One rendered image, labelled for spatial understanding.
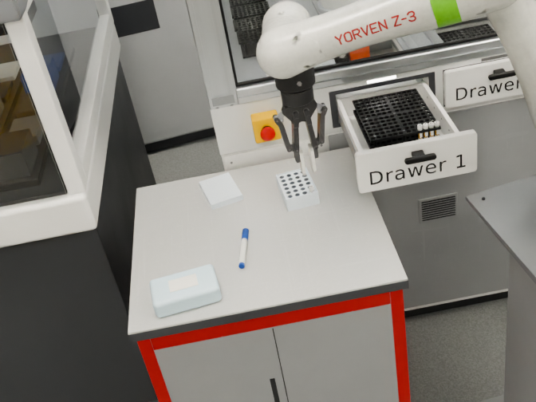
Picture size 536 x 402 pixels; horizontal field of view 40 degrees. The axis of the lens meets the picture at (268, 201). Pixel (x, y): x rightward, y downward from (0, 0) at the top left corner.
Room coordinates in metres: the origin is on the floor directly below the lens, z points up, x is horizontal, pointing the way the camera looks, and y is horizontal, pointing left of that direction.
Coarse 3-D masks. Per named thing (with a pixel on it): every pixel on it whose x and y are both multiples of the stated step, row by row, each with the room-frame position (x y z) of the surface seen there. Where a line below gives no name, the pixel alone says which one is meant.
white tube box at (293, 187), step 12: (300, 168) 1.65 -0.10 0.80; (288, 180) 1.61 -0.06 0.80; (300, 180) 1.60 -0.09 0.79; (312, 180) 1.58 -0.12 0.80; (288, 192) 1.56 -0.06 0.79; (300, 192) 1.54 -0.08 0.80; (312, 192) 1.53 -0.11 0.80; (288, 204) 1.52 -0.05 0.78; (300, 204) 1.52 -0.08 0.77; (312, 204) 1.53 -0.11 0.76
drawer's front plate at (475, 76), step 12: (504, 60) 1.79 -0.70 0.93; (444, 72) 1.79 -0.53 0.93; (456, 72) 1.78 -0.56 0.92; (468, 72) 1.78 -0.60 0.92; (480, 72) 1.78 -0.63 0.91; (492, 72) 1.78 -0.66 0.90; (444, 84) 1.79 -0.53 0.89; (456, 84) 1.78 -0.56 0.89; (468, 84) 1.78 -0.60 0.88; (480, 84) 1.78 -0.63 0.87; (492, 84) 1.78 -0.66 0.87; (504, 84) 1.78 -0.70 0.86; (516, 84) 1.78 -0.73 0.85; (444, 96) 1.79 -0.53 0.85; (468, 96) 1.78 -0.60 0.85; (492, 96) 1.78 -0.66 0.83; (504, 96) 1.78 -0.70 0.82
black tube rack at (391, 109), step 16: (384, 96) 1.77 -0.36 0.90; (400, 96) 1.75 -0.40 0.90; (416, 96) 1.74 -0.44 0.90; (368, 112) 1.69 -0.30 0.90; (384, 112) 1.68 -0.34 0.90; (400, 112) 1.66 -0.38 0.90; (416, 112) 1.65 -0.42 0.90; (368, 128) 1.62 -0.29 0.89; (384, 128) 1.60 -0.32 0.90; (400, 128) 1.59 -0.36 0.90; (368, 144) 1.59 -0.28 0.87; (384, 144) 1.57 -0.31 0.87
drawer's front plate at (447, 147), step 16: (400, 144) 1.47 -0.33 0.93; (416, 144) 1.46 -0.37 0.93; (432, 144) 1.46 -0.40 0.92; (448, 144) 1.46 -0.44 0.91; (464, 144) 1.46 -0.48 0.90; (368, 160) 1.46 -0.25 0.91; (384, 160) 1.46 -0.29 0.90; (400, 160) 1.46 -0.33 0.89; (432, 160) 1.46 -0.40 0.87; (448, 160) 1.46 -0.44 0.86; (464, 160) 1.46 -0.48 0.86; (368, 176) 1.46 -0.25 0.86; (384, 176) 1.46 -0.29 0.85; (400, 176) 1.46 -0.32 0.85; (416, 176) 1.46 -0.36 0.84; (432, 176) 1.46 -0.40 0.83
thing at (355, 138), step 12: (408, 84) 1.82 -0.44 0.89; (420, 84) 1.81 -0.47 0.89; (348, 96) 1.82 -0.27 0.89; (360, 96) 1.81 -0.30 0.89; (372, 96) 1.81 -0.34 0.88; (432, 96) 1.73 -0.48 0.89; (348, 108) 1.81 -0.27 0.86; (432, 108) 1.71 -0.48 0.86; (348, 120) 1.68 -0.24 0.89; (444, 120) 1.61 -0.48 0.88; (348, 132) 1.66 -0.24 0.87; (360, 132) 1.71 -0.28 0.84; (444, 132) 1.61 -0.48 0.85; (360, 144) 1.56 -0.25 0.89
